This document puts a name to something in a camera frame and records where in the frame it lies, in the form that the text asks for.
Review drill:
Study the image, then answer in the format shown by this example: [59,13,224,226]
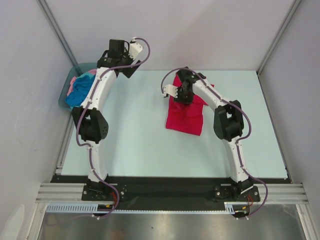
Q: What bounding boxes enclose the red t shirt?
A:
[164,73,216,137]

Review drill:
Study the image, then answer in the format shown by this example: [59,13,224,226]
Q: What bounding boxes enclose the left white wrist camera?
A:
[128,41,143,60]

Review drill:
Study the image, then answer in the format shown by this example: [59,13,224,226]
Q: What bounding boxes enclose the translucent blue plastic basket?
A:
[58,62,97,112]

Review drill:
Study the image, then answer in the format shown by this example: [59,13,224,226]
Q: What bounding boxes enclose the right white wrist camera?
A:
[162,84,178,98]

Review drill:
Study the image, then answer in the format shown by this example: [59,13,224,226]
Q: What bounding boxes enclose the light teal t shirt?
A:
[78,71,96,78]

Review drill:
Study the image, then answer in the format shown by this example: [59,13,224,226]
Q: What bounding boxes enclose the slotted cable duct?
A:
[46,202,249,215]

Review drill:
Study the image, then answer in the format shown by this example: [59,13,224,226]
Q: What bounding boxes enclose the left aluminium corner post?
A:
[36,0,78,66]

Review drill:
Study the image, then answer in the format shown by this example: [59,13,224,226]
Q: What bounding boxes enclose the aluminium front rail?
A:
[35,183,308,204]

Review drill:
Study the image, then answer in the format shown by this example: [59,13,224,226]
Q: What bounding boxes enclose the blue t shirt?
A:
[65,77,95,108]

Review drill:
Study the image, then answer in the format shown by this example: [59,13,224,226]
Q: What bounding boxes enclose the right aluminium corner post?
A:
[256,0,303,77]

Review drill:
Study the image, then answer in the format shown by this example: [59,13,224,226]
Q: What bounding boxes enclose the aluminium corner post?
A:
[36,0,78,66]
[256,0,303,77]

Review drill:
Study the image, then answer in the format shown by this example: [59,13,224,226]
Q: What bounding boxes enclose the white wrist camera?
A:
[162,84,178,98]
[128,41,143,60]

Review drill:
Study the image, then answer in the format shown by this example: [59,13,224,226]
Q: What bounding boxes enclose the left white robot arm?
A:
[71,37,143,200]

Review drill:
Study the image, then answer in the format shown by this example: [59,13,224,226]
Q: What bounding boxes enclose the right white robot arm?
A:
[171,67,249,201]

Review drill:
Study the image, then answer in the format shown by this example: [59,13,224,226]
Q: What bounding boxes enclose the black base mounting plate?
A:
[40,175,292,213]

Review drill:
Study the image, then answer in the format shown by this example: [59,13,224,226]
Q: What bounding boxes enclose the pink t shirt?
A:
[66,69,97,96]

